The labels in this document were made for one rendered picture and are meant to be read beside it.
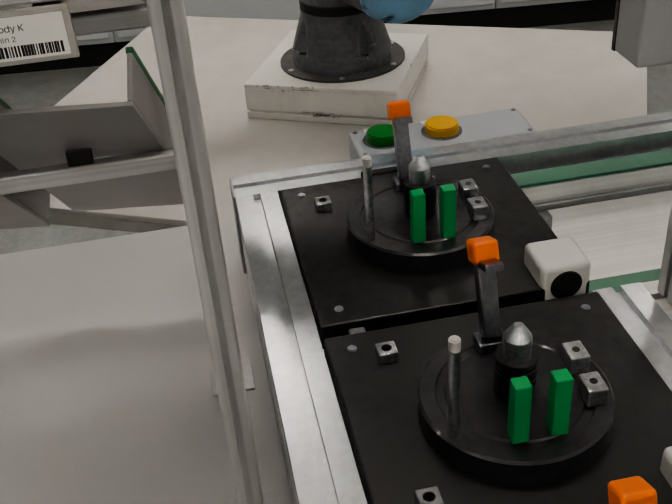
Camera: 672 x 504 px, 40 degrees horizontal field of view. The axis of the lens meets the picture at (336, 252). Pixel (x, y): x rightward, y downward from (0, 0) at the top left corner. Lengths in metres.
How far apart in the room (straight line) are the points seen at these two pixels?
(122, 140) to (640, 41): 0.40
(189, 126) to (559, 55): 1.08
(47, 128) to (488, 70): 0.93
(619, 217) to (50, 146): 0.59
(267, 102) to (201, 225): 0.79
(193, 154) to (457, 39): 1.11
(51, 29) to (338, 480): 0.35
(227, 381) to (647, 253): 0.48
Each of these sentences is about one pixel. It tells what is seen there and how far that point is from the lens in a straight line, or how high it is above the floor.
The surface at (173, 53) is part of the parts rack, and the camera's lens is 0.54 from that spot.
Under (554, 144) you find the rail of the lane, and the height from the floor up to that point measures 0.96.
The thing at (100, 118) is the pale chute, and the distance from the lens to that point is 0.69.
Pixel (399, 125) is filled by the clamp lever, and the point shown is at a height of 1.05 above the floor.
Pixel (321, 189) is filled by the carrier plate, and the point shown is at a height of 0.97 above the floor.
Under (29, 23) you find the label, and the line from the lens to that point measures 0.53.
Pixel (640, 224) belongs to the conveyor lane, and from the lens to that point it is 1.02.
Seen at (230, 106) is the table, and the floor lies 0.86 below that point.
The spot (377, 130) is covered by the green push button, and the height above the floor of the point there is 0.97.
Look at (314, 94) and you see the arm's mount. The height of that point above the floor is 0.90.
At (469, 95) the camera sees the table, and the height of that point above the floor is 0.86.
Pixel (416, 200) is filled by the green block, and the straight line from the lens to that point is 0.81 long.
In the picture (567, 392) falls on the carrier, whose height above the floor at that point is 1.03.
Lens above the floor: 1.45
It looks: 34 degrees down
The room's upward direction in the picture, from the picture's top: 4 degrees counter-clockwise
